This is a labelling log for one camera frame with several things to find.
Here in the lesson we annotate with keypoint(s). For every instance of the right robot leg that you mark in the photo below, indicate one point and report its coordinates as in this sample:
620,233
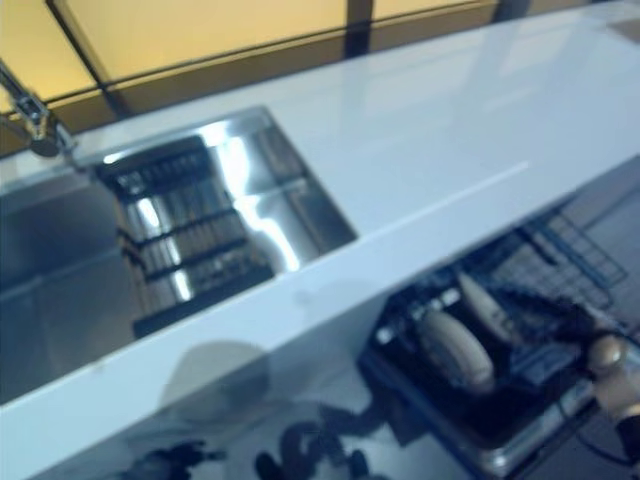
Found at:
359,467

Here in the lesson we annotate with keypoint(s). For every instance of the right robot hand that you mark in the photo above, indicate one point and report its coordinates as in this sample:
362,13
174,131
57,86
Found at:
565,325

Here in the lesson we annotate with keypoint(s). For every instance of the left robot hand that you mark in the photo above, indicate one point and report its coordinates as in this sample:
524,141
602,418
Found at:
175,462

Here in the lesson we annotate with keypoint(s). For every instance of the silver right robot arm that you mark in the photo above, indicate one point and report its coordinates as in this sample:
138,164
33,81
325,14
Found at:
615,380

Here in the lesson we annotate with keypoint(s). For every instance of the black dish drying rack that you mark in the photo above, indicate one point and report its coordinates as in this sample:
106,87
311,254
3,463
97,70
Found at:
190,235

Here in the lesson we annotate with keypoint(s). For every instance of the white cabinet door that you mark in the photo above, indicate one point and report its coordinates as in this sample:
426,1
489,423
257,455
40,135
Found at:
300,380

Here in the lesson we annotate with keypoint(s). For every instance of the beige ceramic plate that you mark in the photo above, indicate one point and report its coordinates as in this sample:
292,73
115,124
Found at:
482,305
455,350

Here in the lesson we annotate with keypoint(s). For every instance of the stainless steel sink basin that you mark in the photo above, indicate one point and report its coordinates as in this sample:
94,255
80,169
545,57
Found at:
60,260

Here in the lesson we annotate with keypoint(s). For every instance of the chrome gooseneck kitchen faucet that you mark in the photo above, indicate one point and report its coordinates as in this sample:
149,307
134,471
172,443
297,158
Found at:
35,115

